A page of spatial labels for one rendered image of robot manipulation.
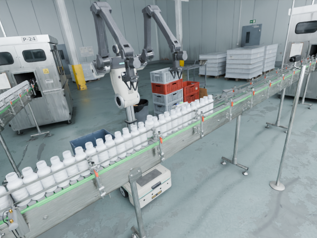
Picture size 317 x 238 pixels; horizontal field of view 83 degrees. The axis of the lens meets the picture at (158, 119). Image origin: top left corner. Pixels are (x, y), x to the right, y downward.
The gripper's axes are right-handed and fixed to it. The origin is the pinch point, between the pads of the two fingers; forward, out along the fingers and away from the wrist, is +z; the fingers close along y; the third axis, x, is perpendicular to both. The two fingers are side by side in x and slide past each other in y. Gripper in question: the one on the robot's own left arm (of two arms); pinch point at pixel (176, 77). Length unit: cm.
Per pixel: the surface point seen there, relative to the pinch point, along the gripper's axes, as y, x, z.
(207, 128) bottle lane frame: -21, -17, 48
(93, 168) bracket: -29, 89, 28
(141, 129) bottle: -19, 52, 23
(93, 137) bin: 42, 68, 45
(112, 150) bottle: -20, 75, 28
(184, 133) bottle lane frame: -21.4, 14.9, 39.7
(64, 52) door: 1185, -178, -27
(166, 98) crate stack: 159, -120, 76
